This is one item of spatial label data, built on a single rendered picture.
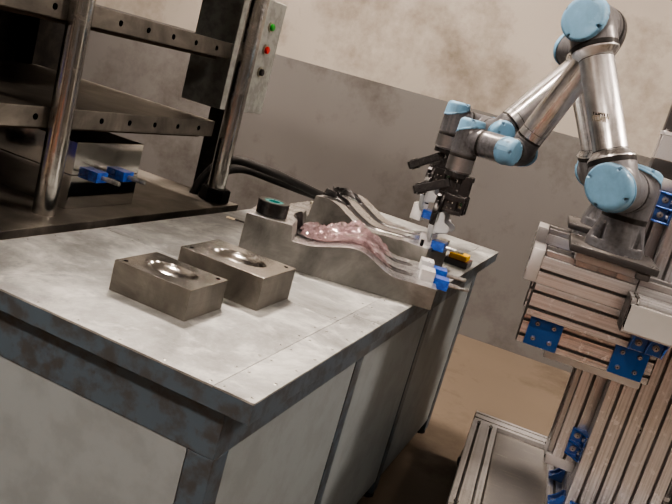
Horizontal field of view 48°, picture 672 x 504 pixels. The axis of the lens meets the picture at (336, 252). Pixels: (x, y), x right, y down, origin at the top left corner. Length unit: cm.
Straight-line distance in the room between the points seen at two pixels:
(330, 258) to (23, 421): 81
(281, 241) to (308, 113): 291
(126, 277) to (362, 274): 66
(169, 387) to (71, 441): 25
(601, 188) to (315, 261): 71
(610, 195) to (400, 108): 279
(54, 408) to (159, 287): 27
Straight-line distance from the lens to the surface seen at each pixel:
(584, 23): 203
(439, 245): 221
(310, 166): 475
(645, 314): 200
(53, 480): 146
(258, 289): 153
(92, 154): 207
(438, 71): 459
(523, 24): 457
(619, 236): 208
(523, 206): 453
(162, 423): 128
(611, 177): 194
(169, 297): 140
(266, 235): 189
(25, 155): 213
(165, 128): 231
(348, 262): 187
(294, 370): 130
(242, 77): 249
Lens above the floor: 129
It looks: 13 degrees down
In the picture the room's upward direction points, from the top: 16 degrees clockwise
